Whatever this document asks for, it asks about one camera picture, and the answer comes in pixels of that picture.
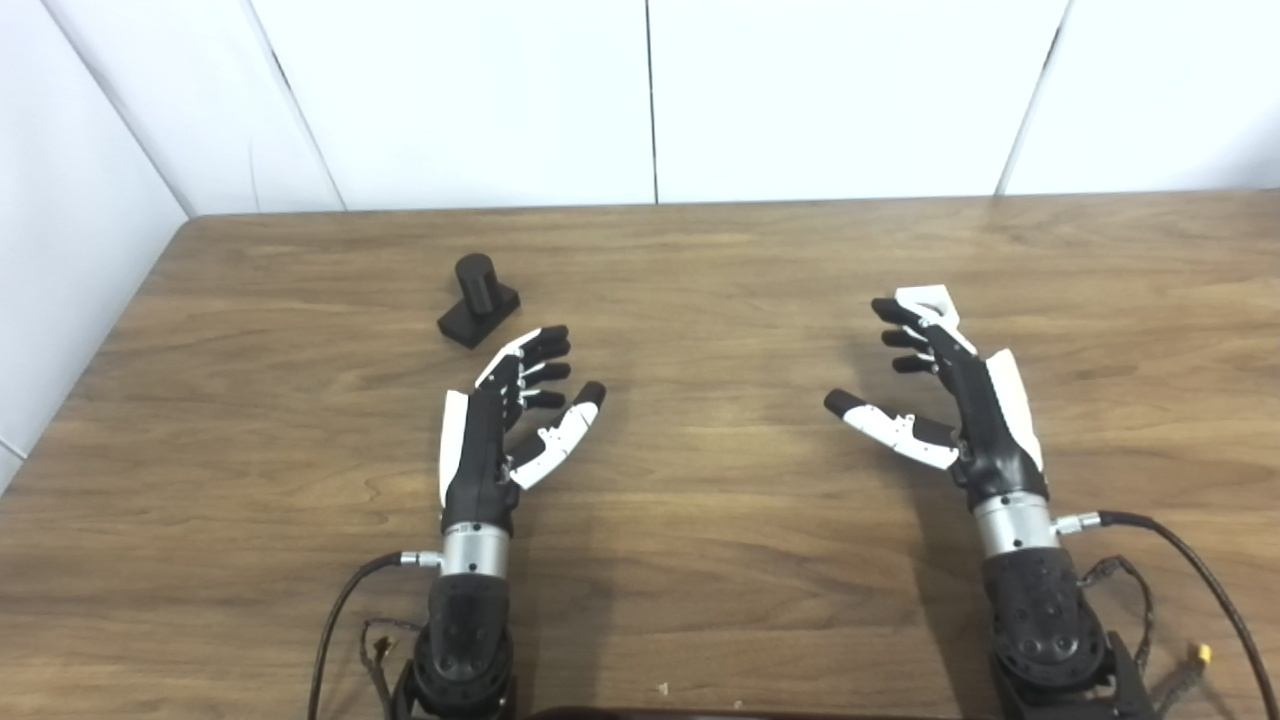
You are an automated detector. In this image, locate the white and black left hand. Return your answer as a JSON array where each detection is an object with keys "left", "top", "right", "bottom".
[{"left": 438, "top": 324, "right": 608, "bottom": 533}]

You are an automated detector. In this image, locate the white and black right hand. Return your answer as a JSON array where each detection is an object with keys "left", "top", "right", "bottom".
[{"left": 824, "top": 297, "right": 1051, "bottom": 507}]

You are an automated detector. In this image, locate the white square piece with hole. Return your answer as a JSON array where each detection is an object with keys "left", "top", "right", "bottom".
[{"left": 894, "top": 285, "right": 962, "bottom": 332}]

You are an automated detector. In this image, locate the black peg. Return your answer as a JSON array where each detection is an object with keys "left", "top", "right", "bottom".
[{"left": 437, "top": 253, "right": 522, "bottom": 350}]

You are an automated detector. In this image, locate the thin left braided wire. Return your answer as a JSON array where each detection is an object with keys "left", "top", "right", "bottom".
[{"left": 359, "top": 617, "right": 427, "bottom": 717}]

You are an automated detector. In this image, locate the thin braided wire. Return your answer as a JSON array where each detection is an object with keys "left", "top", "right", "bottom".
[
  {"left": 1078, "top": 555, "right": 1214, "bottom": 717},
  {"left": 359, "top": 617, "right": 427, "bottom": 717}
]

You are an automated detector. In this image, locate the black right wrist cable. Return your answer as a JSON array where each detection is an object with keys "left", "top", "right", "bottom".
[{"left": 1053, "top": 510, "right": 1280, "bottom": 720}]

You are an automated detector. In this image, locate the thin right braided wire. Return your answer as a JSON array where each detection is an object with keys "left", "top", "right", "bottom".
[{"left": 1078, "top": 555, "right": 1214, "bottom": 717}]

